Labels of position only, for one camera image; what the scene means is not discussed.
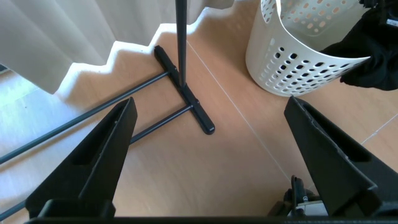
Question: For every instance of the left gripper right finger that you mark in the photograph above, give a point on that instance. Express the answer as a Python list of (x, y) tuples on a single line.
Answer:
[(335, 161)]

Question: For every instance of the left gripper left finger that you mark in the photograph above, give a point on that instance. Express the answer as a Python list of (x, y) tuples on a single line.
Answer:
[(81, 174)]

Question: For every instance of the black garment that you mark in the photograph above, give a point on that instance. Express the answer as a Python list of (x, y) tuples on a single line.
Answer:
[(373, 56)]

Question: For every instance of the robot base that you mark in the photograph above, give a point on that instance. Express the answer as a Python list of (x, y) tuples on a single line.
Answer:
[(308, 207)]

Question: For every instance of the white laundry basket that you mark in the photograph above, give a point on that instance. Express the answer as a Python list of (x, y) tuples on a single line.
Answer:
[(264, 46)]

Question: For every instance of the black clothes rack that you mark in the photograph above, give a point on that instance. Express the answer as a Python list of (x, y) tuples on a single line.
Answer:
[(181, 37)]

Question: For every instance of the beige curtain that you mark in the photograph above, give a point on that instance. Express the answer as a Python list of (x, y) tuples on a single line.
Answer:
[(62, 37)]

